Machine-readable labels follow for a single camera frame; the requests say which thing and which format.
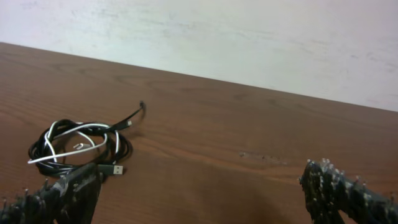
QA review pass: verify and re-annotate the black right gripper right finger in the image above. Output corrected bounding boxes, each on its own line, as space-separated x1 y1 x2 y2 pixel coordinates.
298 158 397 224

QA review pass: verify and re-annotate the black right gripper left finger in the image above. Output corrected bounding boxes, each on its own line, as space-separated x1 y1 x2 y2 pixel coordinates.
1 163 102 224

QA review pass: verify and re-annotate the black USB cable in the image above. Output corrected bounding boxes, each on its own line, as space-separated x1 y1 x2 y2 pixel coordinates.
27 119 134 178

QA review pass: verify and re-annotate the white USB cable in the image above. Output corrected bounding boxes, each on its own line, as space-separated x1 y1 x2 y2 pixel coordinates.
27 121 132 165

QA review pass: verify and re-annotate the thin black cable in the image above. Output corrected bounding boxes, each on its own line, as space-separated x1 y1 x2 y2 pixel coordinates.
111 100 146 130

